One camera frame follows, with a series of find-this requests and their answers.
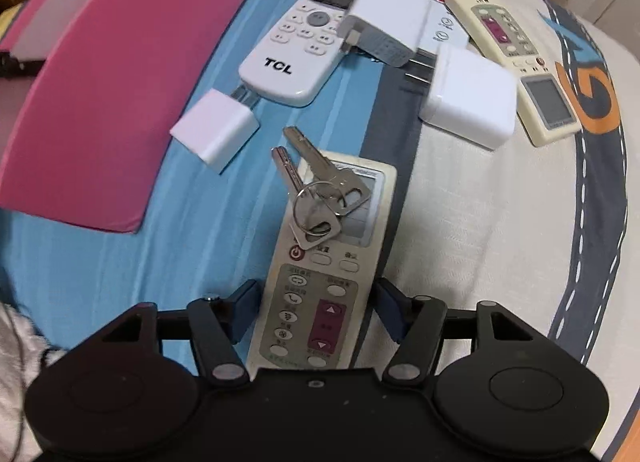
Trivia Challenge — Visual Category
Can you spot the cream remote with keys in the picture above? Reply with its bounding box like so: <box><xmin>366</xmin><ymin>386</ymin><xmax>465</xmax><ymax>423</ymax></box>
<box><xmin>246</xmin><ymin>152</ymin><xmax>397</xmax><ymax>375</ymax></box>

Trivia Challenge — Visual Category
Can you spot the silver key bunch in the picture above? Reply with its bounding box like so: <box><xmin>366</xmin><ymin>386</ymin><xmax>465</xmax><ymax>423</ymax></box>
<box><xmin>271</xmin><ymin>126</ymin><xmax>371</xmax><ymax>251</ymax></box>

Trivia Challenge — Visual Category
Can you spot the small white charger cube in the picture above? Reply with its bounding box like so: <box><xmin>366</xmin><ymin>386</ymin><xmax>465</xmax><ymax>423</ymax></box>
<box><xmin>170</xmin><ymin>84</ymin><xmax>260</xmax><ymax>175</ymax></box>

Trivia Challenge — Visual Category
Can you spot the large white charger cube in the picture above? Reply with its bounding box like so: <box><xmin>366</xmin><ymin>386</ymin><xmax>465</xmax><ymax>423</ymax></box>
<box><xmin>405</xmin><ymin>44</ymin><xmax>518</xmax><ymax>151</ymax></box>

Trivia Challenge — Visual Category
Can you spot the cream purple-button remote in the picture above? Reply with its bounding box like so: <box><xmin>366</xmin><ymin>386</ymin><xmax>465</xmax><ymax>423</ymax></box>
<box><xmin>446</xmin><ymin>0</ymin><xmax>580</xmax><ymax>148</ymax></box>

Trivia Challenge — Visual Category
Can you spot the white TCL remote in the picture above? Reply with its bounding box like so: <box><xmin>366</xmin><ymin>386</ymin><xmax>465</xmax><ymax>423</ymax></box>
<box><xmin>239</xmin><ymin>0</ymin><xmax>354</xmax><ymax>107</ymax></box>

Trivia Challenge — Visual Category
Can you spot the white fan remote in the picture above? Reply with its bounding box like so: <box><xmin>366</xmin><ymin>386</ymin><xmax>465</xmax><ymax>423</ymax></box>
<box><xmin>418</xmin><ymin>0</ymin><xmax>470</xmax><ymax>55</ymax></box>

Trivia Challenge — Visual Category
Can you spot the pink storage box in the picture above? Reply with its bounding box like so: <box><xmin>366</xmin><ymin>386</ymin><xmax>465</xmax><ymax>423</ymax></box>
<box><xmin>1</xmin><ymin>0</ymin><xmax>244</xmax><ymax>233</ymax></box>

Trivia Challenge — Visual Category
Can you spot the white folding-plug charger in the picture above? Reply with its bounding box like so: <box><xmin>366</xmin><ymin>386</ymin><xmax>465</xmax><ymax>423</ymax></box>
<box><xmin>336</xmin><ymin>0</ymin><xmax>430</xmax><ymax>67</ymax></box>

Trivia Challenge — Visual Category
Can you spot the striped bed sheet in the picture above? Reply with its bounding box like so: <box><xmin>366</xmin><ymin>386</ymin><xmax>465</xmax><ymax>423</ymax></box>
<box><xmin>1</xmin><ymin>0</ymin><xmax>639</xmax><ymax>461</ymax></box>

